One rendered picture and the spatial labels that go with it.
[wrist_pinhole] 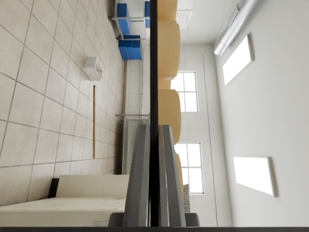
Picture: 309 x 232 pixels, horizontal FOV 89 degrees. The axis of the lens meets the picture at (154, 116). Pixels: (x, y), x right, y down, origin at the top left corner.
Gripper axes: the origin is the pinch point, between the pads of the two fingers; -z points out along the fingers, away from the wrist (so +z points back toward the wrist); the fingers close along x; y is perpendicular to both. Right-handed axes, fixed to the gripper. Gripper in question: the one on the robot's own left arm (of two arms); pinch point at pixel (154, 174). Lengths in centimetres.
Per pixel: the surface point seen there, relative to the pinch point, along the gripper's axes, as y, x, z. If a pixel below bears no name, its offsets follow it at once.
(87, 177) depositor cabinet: -134, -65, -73
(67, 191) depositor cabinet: -140, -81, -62
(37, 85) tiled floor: -59, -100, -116
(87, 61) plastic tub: -78, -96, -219
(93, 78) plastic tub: -104, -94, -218
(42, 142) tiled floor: -101, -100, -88
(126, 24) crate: -64, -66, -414
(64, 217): -82, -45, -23
